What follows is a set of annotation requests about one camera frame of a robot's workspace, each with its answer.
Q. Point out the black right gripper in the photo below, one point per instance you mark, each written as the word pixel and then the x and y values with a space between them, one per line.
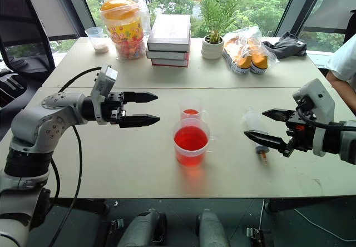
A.
pixel 303 135

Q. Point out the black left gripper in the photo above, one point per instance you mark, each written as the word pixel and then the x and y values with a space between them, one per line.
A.
pixel 114 106

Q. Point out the person bare forearm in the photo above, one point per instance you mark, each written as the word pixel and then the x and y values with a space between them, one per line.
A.
pixel 342 89

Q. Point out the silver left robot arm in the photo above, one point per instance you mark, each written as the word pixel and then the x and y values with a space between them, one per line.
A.
pixel 36 124

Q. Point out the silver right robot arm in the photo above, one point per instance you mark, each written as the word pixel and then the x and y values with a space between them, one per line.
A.
pixel 347 144

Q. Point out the clear plastic syringe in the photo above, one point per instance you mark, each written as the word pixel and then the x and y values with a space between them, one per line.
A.
pixel 252 120

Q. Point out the small clear cup red liquid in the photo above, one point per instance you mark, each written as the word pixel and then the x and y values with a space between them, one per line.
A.
pixel 191 112

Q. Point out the large clear cup red liquid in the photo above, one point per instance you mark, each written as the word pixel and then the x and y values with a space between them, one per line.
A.
pixel 191 144

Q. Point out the clear measuring cup white powder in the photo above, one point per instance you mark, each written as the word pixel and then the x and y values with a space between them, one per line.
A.
pixel 97 39

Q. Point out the red-spined hardcover book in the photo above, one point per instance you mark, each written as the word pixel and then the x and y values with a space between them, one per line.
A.
pixel 169 62

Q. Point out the black-spined hardcover book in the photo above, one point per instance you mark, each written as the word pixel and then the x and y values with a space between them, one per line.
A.
pixel 167 54

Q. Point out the clear bag of orange items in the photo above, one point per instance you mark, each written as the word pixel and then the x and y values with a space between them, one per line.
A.
pixel 247 52

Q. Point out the bagged candy jar orange lid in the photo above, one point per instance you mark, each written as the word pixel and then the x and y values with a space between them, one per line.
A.
pixel 126 30

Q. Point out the dark grey cloth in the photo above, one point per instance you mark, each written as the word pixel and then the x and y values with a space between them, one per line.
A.
pixel 286 46

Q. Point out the thick book white cover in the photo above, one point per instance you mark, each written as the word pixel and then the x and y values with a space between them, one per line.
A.
pixel 169 31

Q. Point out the black table base bar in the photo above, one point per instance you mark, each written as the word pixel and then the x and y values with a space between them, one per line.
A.
pixel 91 205
pixel 311 203

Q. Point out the green plant in white pot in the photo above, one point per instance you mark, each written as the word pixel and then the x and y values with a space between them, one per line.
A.
pixel 212 46

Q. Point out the person white shirt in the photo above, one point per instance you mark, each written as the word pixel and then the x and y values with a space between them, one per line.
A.
pixel 346 59

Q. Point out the grey rounded shape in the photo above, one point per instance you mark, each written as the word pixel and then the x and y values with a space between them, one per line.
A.
pixel 212 229
pixel 142 229

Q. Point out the black chair back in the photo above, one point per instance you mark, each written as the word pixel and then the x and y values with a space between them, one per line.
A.
pixel 351 28

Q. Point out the black mesh office chair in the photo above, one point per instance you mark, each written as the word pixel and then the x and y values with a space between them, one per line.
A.
pixel 22 35

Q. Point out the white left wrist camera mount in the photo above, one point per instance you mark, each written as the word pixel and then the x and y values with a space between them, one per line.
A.
pixel 107 77

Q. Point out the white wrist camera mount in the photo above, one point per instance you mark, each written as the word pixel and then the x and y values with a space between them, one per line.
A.
pixel 322 99
pixel 107 77

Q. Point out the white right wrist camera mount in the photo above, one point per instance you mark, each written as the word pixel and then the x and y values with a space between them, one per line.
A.
pixel 322 99

